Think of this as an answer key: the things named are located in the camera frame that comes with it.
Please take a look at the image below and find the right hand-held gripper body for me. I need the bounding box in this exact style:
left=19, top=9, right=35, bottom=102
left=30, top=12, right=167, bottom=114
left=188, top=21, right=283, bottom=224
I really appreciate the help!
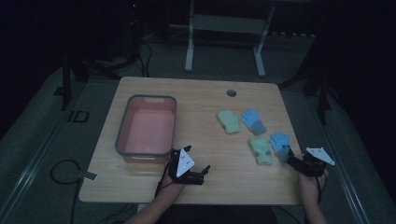
left=293, top=147, right=336, bottom=178

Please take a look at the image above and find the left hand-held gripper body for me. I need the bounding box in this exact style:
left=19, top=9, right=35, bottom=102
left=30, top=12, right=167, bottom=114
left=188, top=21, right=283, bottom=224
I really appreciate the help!
left=167, top=147, right=206, bottom=187

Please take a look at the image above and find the blue glove with dots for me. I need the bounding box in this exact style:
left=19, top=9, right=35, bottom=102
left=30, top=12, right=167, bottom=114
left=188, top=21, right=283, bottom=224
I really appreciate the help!
left=269, top=132, right=292, bottom=163

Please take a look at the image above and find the green mitten with dots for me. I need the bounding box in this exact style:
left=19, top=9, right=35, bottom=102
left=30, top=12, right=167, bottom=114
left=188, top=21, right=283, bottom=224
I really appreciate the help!
left=247, top=136, right=275, bottom=166

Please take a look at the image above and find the pink plastic bin grey rim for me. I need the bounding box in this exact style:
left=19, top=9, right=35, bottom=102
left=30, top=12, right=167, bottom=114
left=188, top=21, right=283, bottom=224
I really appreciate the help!
left=115, top=93, right=178, bottom=164

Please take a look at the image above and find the plain green mitten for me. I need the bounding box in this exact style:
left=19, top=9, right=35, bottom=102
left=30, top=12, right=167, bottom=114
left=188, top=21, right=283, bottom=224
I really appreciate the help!
left=217, top=109, right=242, bottom=135

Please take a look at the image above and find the blue glove grey cuff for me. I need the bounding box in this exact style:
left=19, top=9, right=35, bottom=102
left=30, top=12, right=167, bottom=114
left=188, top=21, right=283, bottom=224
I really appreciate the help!
left=240, top=108, right=268, bottom=136

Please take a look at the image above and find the person's right hand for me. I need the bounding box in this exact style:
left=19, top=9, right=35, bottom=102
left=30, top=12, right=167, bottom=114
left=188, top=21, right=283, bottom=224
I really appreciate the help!
left=298, top=169, right=329, bottom=203

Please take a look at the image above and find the person's left hand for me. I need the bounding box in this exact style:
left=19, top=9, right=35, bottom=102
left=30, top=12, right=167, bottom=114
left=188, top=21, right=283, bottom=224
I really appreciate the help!
left=160, top=173, right=189, bottom=198

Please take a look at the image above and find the person's dark clothing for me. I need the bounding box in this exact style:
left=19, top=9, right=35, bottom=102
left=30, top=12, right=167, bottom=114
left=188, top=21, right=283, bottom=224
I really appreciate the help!
left=155, top=204, right=278, bottom=224

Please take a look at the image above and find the black stand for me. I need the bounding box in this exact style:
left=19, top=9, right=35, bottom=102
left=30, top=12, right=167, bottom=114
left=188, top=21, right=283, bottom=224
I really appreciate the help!
left=277, top=62, right=337, bottom=126
left=53, top=46, right=148, bottom=112

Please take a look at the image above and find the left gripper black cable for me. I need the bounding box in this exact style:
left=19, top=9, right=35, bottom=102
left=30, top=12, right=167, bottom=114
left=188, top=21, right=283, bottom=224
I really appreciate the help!
left=154, top=161, right=179, bottom=198

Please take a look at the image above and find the black floor cable with plug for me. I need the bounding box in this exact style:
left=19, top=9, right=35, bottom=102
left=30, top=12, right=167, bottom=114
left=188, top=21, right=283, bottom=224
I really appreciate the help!
left=49, top=159, right=99, bottom=224

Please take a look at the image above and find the white metal desk frame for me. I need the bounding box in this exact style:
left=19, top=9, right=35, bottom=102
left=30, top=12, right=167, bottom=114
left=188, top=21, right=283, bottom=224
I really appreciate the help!
left=184, top=0, right=276, bottom=78

